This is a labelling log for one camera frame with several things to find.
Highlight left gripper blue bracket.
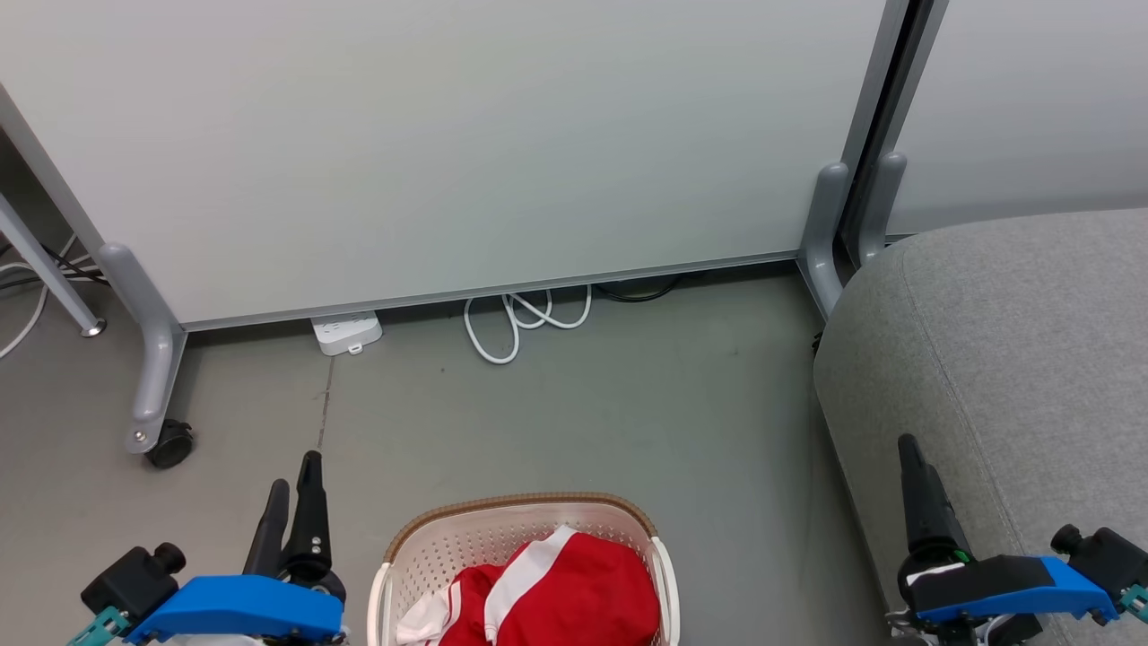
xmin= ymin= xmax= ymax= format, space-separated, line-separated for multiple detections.
xmin=126 ymin=450 xmax=348 ymax=646

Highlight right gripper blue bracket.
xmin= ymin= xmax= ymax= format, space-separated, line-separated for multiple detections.
xmin=886 ymin=434 xmax=1118 ymax=646

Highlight red and white garment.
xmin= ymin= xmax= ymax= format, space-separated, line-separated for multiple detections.
xmin=396 ymin=526 xmax=662 ymax=646

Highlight grey fabric sofa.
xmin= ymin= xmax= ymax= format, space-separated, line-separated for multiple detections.
xmin=813 ymin=208 xmax=1148 ymax=646

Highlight black caster wheel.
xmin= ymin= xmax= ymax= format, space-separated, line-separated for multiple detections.
xmin=145 ymin=420 xmax=196 ymax=470

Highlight white perforated laundry basket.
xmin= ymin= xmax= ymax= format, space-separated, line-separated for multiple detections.
xmin=366 ymin=492 xmax=681 ymax=646

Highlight white power strip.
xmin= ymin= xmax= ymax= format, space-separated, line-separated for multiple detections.
xmin=311 ymin=310 xmax=384 ymax=357

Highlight long grey partition foot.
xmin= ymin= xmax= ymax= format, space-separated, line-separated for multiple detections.
xmin=97 ymin=242 xmax=187 ymax=454

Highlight grey upright partition foot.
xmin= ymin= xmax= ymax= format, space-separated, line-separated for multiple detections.
xmin=798 ymin=161 xmax=851 ymax=319
xmin=857 ymin=153 xmax=909 ymax=267

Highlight grey metal table leg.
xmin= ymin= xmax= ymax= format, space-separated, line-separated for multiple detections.
xmin=0 ymin=193 xmax=107 ymax=339

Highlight large white partition panel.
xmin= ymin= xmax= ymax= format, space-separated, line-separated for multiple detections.
xmin=0 ymin=0 xmax=911 ymax=333

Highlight narrow white partition panel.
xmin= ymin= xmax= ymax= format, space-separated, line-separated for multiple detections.
xmin=883 ymin=0 xmax=1148 ymax=239

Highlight looped white power cable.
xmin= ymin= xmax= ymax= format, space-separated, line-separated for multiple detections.
xmin=463 ymin=284 xmax=594 ymax=366

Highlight thin white floor cable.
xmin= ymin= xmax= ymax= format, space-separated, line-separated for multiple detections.
xmin=0 ymin=233 xmax=82 ymax=360

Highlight thin black floor cables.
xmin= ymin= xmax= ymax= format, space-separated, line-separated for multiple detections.
xmin=0 ymin=242 xmax=110 ymax=290

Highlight looped black cable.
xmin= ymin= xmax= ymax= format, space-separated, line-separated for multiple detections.
xmin=594 ymin=276 xmax=683 ymax=304

